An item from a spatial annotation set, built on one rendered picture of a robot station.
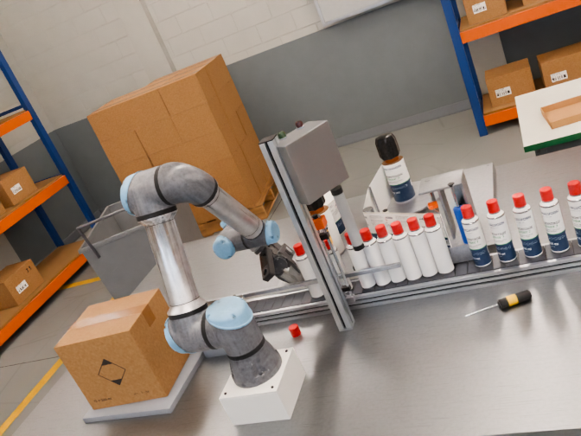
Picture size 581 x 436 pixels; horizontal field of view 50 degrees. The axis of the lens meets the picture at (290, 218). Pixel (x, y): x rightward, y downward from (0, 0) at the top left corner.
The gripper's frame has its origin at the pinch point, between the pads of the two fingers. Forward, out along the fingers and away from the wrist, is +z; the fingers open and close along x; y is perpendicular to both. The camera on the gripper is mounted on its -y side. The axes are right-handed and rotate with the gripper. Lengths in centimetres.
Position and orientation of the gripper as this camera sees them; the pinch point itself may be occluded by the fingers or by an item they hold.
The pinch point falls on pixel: (303, 284)
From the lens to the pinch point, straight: 216.1
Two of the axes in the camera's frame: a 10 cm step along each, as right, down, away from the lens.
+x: -5.9, 6.2, 5.2
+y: 2.7, -4.7, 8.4
